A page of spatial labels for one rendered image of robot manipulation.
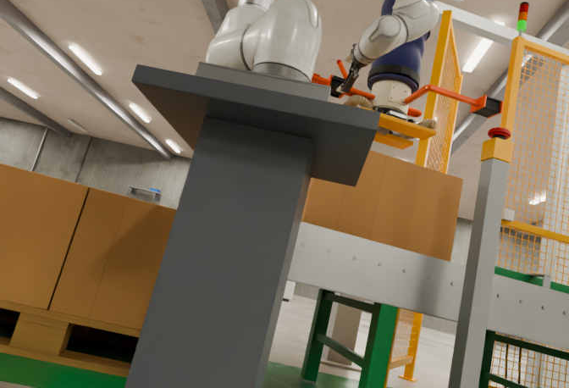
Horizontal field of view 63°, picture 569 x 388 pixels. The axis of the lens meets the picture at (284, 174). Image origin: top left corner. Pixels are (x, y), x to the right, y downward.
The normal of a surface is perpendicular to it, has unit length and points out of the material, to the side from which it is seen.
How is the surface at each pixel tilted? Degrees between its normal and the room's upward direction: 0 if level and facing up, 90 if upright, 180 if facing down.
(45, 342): 90
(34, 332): 90
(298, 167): 90
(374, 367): 90
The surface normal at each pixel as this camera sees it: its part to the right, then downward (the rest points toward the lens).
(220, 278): -0.07, -0.24
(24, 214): 0.22, -0.17
